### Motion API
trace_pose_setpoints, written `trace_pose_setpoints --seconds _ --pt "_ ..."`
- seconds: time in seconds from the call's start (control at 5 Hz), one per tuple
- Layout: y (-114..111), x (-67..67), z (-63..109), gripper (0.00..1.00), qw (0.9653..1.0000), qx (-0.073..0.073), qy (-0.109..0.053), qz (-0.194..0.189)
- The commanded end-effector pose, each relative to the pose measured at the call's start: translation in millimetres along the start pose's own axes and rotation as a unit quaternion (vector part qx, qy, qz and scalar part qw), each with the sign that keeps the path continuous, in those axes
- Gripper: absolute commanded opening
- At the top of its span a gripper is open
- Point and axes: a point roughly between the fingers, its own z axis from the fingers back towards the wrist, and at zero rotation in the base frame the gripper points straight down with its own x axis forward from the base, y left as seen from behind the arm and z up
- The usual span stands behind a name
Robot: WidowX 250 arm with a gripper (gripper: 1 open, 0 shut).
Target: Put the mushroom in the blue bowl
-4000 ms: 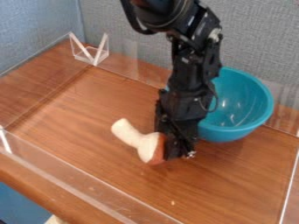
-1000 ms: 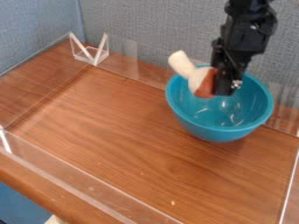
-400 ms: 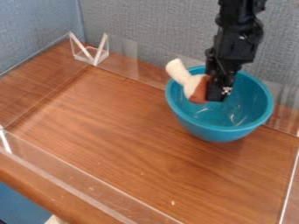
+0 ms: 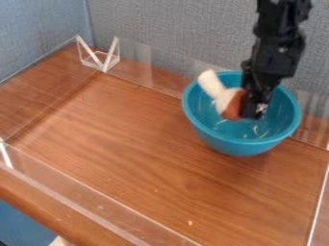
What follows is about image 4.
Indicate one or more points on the clear acrylic barrier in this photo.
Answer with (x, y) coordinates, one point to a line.
(55, 195)
(167, 71)

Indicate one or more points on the clear acrylic corner bracket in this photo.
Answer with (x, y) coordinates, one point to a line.
(97, 59)

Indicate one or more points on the blue plastic bowl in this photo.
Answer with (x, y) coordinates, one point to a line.
(246, 137)

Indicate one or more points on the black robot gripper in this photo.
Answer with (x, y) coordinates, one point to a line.
(274, 58)

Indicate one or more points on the clear acrylic back barrier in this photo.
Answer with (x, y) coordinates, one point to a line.
(167, 71)

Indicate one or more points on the brown and white toy mushroom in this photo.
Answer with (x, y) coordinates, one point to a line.
(227, 98)

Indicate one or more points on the clear acrylic front barrier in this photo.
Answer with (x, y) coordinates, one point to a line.
(55, 195)

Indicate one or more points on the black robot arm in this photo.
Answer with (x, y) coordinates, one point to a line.
(281, 16)

